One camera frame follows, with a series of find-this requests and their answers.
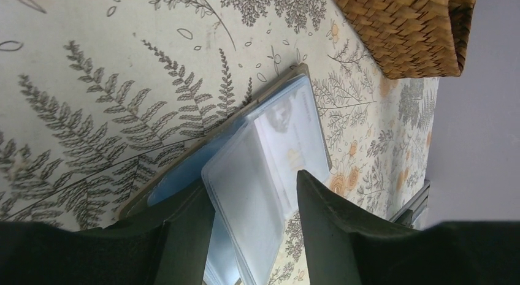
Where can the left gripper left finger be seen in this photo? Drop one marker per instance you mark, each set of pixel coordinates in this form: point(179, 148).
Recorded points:
point(166, 243)

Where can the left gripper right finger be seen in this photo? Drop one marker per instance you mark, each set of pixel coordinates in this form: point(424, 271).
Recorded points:
point(345, 244)

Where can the grey leather card holder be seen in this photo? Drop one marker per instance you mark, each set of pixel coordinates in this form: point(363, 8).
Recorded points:
point(249, 167)

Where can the floral patterned table mat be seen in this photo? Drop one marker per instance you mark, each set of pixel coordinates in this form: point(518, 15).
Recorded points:
point(98, 95)

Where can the brown wicker divided basket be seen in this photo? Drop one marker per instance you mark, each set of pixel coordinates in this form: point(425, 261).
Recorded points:
point(413, 38)

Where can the aluminium frame rail front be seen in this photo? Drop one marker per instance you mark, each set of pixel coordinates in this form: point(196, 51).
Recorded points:
point(415, 210)

